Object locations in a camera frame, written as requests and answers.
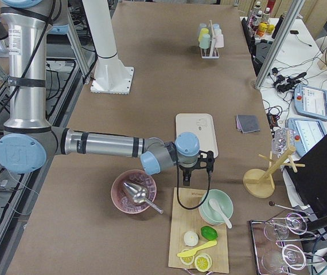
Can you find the pink ribbed bowl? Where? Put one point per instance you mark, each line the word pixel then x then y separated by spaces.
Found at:
pixel 119 197

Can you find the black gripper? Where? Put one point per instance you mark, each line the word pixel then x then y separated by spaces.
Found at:
pixel 187 169

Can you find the yellow cup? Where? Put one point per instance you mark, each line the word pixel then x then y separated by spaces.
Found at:
pixel 202 32

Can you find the blue teach pendant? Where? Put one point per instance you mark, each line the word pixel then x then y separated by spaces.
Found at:
pixel 307 133
pixel 310 101

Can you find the metal ice scoop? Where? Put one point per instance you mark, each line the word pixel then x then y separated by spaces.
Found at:
pixel 138 194

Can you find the white garlic bulb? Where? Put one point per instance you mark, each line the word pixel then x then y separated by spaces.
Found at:
pixel 191 238

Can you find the green cup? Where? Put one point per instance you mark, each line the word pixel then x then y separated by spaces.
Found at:
pixel 204 42

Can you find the wooden cutting board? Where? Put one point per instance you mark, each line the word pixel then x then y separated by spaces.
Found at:
pixel 190 220

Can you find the wine glass rack tray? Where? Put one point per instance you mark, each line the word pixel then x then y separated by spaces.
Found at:
pixel 288 244

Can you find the aluminium frame post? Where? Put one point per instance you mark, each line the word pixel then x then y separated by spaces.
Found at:
pixel 282 33

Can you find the grey folded cloth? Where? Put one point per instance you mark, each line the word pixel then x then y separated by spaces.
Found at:
pixel 247 123

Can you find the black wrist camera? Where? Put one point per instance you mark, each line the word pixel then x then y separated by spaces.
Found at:
pixel 206 161

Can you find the white wire cup rack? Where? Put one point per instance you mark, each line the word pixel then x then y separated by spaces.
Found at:
pixel 212 52

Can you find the white ceramic spoon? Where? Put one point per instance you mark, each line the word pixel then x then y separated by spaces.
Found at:
pixel 215 205

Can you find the cream rabbit tray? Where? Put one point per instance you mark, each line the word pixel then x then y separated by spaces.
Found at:
pixel 202 125

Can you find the cream white cup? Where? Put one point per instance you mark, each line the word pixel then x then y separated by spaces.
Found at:
pixel 217 33

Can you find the grey cup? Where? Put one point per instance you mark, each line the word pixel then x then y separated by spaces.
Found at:
pixel 201 26

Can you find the black laptop monitor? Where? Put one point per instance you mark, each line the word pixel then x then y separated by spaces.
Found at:
pixel 311 182

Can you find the lemon half slice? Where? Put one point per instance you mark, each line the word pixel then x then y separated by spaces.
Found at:
pixel 203 262

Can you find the green lime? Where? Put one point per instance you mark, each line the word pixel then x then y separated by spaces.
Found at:
pixel 209 233

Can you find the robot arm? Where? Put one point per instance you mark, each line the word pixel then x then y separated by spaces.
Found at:
pixel 29 140

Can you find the wooden mug tree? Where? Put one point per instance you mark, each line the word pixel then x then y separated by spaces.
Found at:
pixel 260 183

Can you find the pink cup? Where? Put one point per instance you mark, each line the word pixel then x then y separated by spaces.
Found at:
pixel 219 41

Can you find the yellow plastic knife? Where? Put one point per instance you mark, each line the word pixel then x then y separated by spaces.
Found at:
pixel 193 251

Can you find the clear glass cup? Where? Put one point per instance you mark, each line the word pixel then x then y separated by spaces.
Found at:
pixel 283 140

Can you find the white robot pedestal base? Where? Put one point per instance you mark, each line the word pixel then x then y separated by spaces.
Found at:
pixel 110 75

